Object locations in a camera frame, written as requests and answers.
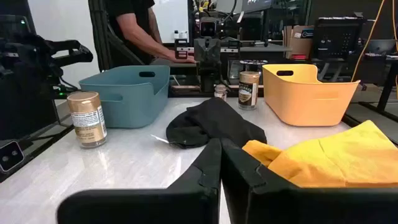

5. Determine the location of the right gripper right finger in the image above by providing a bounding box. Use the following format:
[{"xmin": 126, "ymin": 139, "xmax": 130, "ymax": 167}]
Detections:
[{"xmin": 221, "ymin": 138, "xmax": 398, "ymax": 224}]

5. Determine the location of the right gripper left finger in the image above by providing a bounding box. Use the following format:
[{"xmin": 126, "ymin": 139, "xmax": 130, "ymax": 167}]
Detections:
[{"xmin": 57, "ymin": 138, "xmax": 223, "ymax": 224}]

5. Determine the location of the teal plastic bin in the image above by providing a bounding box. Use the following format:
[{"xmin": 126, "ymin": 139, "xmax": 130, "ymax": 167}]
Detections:
[{"xmin": 78, "ymin": 64, "xmax": 171, "ymax": 129}]

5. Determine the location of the large gold-lidded sesame jar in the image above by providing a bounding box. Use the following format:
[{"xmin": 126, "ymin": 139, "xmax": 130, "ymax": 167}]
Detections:
[{"xmin": 67, "ymin": 91, "xmax": 108, "ymax": 149}]

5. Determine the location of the small clear spice jar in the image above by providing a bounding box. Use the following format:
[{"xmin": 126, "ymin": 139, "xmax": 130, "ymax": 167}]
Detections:
[{"xmin": 214, "ymin": 84, "xmax": 228, "ymax": 102}]

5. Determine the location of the person's hand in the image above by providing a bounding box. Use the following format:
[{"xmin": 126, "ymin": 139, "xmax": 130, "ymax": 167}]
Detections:
[{"xmin": 167, "ymin": 49, "xmax": 198, "ymax": 65}]

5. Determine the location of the gold-lidded brown label jar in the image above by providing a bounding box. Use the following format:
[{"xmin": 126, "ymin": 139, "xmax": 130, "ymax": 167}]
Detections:
[{"xmin": 238, "ymin": 70, "xmax": 261, "ymax": 111}]

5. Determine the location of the black cloth napkin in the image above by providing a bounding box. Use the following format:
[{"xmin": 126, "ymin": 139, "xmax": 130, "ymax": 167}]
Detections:
[{"xmin": 165, "ymin": 96, "xmax": 267, "ymax": 149}]

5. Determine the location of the white handwritten label tag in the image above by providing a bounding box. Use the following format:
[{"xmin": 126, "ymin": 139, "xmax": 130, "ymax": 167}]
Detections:
[{"xmin": 150, "ymin": 134, "xmax": 170, "ymax": 144}]

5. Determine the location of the person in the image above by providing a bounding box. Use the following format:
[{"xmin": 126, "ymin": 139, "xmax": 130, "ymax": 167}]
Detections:
[{"xmin": 104, "ymin": 0, "xmax": 175, "ymax": 71}]

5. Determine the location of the yellow cloth napkin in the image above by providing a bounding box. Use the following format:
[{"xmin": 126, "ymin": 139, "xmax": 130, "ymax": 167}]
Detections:
[{"xmin": 241, "ymin": 119, "xmax": 398, "ymax": 189}]

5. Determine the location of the cardboard box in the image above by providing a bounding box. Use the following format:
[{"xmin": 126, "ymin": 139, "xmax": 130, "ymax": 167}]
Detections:
[{"xmin": 282, "ymin": 24, "xmax": 315, "ymax": 60}]

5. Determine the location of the yellow plastic bin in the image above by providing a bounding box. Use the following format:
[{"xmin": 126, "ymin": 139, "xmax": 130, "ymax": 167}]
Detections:
[{"xmin": 262, "ymin": 63, "xmax": 361, "ymax": 127}]

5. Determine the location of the black perforated computer case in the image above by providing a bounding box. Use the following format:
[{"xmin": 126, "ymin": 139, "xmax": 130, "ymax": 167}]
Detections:
[{"xmin": 312, "ymin": 17, "xmax": 366, "ymax": 60}]

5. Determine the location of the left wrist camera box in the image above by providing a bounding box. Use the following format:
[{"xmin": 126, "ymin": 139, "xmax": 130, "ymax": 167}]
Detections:
[{"xmin": 198, "ymin": 17, "xmax": 218, "ymax": 39}]

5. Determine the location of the black table side rail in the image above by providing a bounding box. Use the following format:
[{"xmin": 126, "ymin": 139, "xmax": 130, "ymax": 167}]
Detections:
[{"xmin": 0, "ymin": 124, "xmax": 75, "ymax": 183}]

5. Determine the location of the yellow cable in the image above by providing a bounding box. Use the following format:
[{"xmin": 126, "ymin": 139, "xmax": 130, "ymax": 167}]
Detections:
[{"xmin": 351, "ymin": 0, "xmax": 386, "ymax": 82}]

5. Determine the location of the table-level camera box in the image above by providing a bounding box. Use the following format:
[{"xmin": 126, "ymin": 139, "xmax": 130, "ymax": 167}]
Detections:
[{"xmin": 0, "ymin": 139, "xmax": 25, "ymax": 174}]

